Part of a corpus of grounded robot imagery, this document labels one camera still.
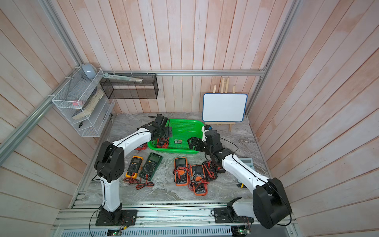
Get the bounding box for red Delixi multimeter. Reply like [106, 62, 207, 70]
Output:
[156, 138, 169, 149]

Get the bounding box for dark red DT9205A multimeter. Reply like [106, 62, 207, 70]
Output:
[135, 143, 148, 152]

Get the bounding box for orange multimeter front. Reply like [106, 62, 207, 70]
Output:
[189, 165, 208, 196]

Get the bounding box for orange Victor multimeter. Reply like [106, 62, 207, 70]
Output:
[173, 157, 190, 186]

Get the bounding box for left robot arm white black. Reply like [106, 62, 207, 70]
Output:
[94, 114, 172, 223]

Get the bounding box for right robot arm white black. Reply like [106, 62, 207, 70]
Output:
[188, 130, 292, 229]

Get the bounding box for green plastic basket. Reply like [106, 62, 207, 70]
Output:
[147, 118, 204, 154]

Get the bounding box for black multimeter face down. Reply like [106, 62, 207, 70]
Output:
[202, 161, 218, 181]

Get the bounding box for green DT9205A multimeter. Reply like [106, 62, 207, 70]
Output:
[139, 153, 163, 181]

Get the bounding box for yellow multimeter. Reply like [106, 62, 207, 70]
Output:
[125, 156, 143, 179]

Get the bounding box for grey desk calculator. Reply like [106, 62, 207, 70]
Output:
[240, 158, 255, 170]

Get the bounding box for grey computer mouse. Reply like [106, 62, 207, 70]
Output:
[81, 63, 97, 80]

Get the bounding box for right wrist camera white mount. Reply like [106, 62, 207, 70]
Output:
[201, 124, 212, 142]

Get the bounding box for small whiteboard blue frame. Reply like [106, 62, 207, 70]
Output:
[202, 93, 248, 122]

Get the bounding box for black mesh wall basket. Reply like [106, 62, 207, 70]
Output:
[100, 73, 159, 99]

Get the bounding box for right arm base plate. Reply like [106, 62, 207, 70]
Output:
[211, 207, 254, 224]

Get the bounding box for aluminium wall rail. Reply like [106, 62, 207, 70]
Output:
[104, 70, 265, 77]

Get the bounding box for white wire wall shelf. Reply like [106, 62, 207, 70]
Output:
[52, 66, 114, 138]

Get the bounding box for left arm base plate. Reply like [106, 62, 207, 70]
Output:
[95, 209, 138, 227]

